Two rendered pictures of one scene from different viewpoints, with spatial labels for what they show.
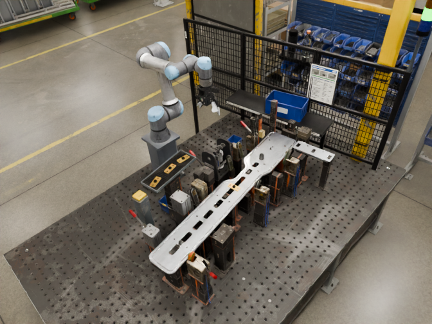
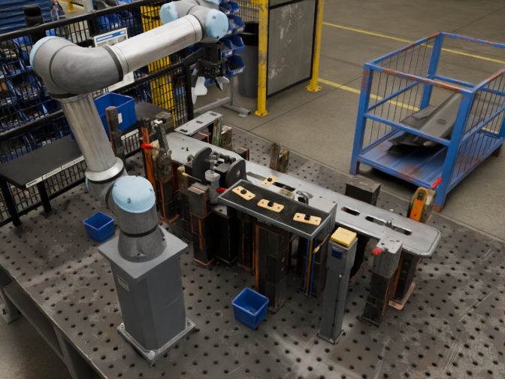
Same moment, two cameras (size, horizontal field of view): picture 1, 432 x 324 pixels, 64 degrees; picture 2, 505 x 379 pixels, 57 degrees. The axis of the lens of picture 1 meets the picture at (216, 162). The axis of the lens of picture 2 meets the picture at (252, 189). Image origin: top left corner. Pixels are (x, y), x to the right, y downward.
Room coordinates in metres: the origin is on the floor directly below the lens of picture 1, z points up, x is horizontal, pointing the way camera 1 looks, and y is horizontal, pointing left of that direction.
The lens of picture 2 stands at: (1.76, 1.56, 2.08)
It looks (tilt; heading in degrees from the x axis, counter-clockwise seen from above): 34 degrees down; 265
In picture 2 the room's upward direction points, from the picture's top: straight up
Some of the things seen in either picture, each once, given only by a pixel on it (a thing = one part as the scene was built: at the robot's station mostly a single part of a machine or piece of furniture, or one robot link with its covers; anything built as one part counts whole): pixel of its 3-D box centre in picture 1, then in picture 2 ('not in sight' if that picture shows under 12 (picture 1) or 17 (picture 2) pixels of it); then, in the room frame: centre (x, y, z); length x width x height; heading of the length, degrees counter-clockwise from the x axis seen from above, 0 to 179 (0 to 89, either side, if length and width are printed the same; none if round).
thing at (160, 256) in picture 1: (233, 189); (274, 182); (1.53, -0.10, 1.00); 1.38 x 0.22 x 0.02; 140
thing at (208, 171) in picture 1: (208, 189); (249, 228); (1.65, 0.07, 0.89); 0.13 x 0.11 x 0.38; 50
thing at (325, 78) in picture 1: (322, 83); (113, 60); (2.27, -0.84, 1.30); 0.23 x 0.02 x 0.31; 50
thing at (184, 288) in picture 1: (172, 270); (407, 266); (1.06, 0.29, 0.84); 0.18 x 0.06 x 0.29; 50
